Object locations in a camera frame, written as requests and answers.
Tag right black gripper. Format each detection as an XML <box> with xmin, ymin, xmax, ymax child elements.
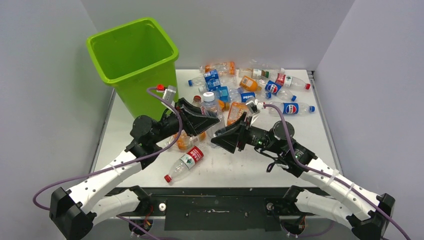
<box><xmin>211</xmin><ymin>112</ymin><xmax>283</xmax><ymax>154</ymax></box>

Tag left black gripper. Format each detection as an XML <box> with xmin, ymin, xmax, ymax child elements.
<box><xmin>151</xmin><ymin>98</ymin><xmax>219</xmax><ymax>144</ymax></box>

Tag orange label white-cap bottle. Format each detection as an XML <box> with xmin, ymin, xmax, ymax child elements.
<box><xmin>226</xmin><ymin>102</ymin><xmax>250</xmax><ymax>126</ymax></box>

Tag red label clear bottle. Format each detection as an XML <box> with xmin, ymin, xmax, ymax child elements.
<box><xmin>164</xmin><ymin>146</ymin><xmax>206</xmax><ymax>184</ymax></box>

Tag green plastic bin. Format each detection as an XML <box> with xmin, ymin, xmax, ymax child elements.
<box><xmin>86</xmin><ymin>17</ymin><xmax>179</xmax><ymax>120</ymax></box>

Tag small clear blue-cap bottle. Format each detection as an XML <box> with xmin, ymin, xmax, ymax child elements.
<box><xmin>201</xmin><ymin>91</ymin><xmax>225</xmax><ymax>137</ymax></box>

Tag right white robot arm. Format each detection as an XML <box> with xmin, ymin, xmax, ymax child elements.
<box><xmin>211</xmin><ymin>113</ymin><xmax>395</xmax><ymax>240</ymax></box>

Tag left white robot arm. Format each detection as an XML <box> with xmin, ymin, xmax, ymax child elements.
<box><xmin>49</xmin><ymin>98</ymin><xmax>219</xmax><ymax>240</ymax></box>

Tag small red-cap bottle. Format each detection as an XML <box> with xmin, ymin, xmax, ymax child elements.
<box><xmin>191</xmin><ymin>95</ymin><xmax>202</xmax><ymax>108</ymax></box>

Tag crushed orange label bottle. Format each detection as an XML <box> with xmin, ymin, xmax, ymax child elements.
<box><xmin>174</xmin><ymin>130</ymin><xmax>207</xmax><ymax>152</ymax></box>

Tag small orange juice bottle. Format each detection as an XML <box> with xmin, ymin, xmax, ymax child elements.
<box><xmin>218</xmin><ymin>100</ymin><xmax>230</xmax><ymax>112</ymax></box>

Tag crushed blue label bottle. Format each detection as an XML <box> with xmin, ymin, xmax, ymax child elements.
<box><xmin>212</xmin><ymin>86</ymin><xmax>244</xmax><ymax>103</ymax></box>

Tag blue label clear bottle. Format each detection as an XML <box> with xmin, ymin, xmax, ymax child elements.
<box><xmin>187</xmin><ymin>69</ymin><xmax>237</xmax><ymax>92</ymax></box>

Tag Pepsi bottle centre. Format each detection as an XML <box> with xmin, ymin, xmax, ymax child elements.
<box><xmin>228</xmin><ymin>87</ymin><xmax>272</xmax><ymax>103</ymax></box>

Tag pepsi bottle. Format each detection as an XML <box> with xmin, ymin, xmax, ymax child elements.
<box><xmin>266</xmin><ymin>101</ymin><xmax>315</xmax><ymax>116</ymax></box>
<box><xmin>228</xmin><ymin>87</ymin><xmax>272</xmax><ymax>103</ymax></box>
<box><xmin>256</xmin><ymin>79</ymin><xmax>297</xmax><ymax>102</ymax></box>

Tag orange bottle barcode label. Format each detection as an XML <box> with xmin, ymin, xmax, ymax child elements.
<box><xmin>239</xmin><ymin>75</ymin><xmax>262</xmax><ymax>92</ymax></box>

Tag orange label bottle rear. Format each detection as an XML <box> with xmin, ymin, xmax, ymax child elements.
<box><xmin>199</xmin><ymin>61</ymin><xmax>236</xmax><ymax>76</ymax></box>

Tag Pepsi bottle right side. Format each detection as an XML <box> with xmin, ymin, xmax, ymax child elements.
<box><xmin>266</xmin><ymin>101</ymin><xmax>315</xmax><ymax>116</ymax></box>

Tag Pepsi bottle upper right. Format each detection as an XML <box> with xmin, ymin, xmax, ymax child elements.
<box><xmin>256</xmin><ymin>79</ymin><xmax>297</xmax><ymax>102</ymax></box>

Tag green-red label bottle rear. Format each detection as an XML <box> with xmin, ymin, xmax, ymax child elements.
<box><xmin>238</xmin><ymin>68</ymin><xmax>285</xmax><ymax>80</ymax></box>

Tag red label bottle rear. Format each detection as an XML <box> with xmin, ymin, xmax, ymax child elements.
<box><xmin>274</xmin><ymin>73</ymin><xmax>311</xmax><ymax>91</ymax></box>

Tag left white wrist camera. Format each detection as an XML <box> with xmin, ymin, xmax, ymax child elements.
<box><xmin>156</xmin><ymin>84</ymin><xmax>177</xmax><ymax>106</ymax></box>

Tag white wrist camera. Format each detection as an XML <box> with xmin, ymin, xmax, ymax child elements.
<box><xmin>156</xmin><ymin>84</ymin><xmax>177</xmax><ymax>106</ymax></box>
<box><xmin>245</xmin><ymin>99</ymin><xmax>266</xmax><ymax>117</ymax></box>

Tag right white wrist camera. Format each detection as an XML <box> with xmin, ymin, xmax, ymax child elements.
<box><xmin>245</xmin><ymin>99</ymin><xmax>266</xmax><ymax>117</ymax></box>

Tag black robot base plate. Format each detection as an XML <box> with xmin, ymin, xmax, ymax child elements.
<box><xmin>115</xmin><ymin>187</ymin><xmax>319</xmax><ymax>232</ymax></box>

